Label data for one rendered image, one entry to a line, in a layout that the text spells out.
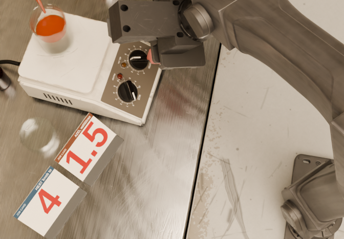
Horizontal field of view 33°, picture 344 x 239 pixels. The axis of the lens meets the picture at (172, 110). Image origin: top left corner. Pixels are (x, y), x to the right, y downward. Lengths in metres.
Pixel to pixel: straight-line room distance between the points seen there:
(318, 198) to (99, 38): 0.41
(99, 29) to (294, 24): 0.43
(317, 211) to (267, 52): 0.24
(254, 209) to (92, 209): 0.24
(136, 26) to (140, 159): 0.29
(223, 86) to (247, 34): 0.39
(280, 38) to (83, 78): 0.41
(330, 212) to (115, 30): 0.33
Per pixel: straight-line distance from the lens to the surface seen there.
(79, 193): 0.93
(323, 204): 0.71
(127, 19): 0.70
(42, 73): 0.91
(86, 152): 0.92
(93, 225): 0.92
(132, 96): 0.90
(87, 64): 0.90
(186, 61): 0.78
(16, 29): 1.05
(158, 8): 0.72
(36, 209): 0.91
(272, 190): 0.92
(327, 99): 0.51
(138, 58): 0.91
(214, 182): 0.91
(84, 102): 0.91
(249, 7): 0.59
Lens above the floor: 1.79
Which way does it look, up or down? 70 degrees down
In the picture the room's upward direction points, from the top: 8 degrees counter-clockwise
